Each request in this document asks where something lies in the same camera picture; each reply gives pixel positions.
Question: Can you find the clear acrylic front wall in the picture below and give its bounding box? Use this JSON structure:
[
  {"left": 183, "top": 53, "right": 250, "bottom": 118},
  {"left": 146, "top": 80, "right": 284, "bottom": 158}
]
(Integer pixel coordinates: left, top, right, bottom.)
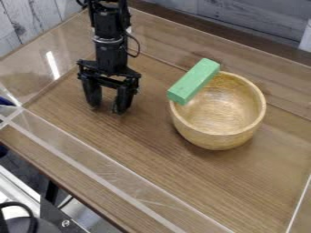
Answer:
[{"left": 0, "top": 96, "right": 234, "bottom": 233}]

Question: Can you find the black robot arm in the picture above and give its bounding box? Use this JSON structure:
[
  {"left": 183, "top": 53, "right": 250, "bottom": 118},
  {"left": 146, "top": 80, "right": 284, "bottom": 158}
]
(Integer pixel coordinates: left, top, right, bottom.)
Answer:
[{"left": 76, "top": 0, "right": 142, "bottom": 115}]

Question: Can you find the light wooden bowl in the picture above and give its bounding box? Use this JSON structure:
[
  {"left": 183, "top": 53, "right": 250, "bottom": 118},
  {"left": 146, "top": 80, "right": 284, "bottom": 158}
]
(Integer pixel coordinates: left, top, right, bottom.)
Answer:
[{"left": 170, "top": 71, "right": 267, "bottom": 150}]

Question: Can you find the green rectangular block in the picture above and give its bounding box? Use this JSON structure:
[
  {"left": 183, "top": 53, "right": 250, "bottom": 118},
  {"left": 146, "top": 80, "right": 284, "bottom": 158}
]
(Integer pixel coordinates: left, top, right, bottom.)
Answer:
[{"left": 167, "top": 58, "right": 220, "bottom": 105}]

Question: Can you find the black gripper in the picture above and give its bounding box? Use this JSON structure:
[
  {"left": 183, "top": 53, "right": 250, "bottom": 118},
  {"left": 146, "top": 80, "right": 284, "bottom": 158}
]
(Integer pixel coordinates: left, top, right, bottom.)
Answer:
[{"left": 76, "top": 36, "right": 142, "bottom": 115}]

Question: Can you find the black metal table leg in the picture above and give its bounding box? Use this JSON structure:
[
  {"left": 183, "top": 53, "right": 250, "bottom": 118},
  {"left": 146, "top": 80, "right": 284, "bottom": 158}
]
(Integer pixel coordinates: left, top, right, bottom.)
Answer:
[{"left": 45, "top": 181, "right": 60, "bottom": 205}]

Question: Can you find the black cable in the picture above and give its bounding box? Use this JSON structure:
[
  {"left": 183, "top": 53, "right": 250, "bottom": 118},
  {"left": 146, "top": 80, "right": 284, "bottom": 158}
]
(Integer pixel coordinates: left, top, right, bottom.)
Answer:
[{"left": 0, "top": 201, "right": 39, "bottom": 233}]

